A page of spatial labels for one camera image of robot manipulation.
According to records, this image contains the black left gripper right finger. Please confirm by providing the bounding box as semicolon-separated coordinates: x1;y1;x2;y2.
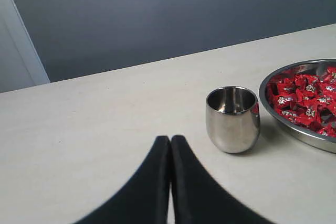
171;135;271;223

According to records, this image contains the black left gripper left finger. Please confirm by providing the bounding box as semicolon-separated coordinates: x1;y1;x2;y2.
77;136;170;223

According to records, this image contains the stainless steel cup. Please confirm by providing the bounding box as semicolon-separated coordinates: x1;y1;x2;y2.
205;86;260;154

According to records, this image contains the stainless steel plate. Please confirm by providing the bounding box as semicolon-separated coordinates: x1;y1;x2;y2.
259;59;335;153

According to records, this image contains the pile of red wrapped candies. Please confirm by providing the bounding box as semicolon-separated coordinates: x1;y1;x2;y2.
266;66;335;137

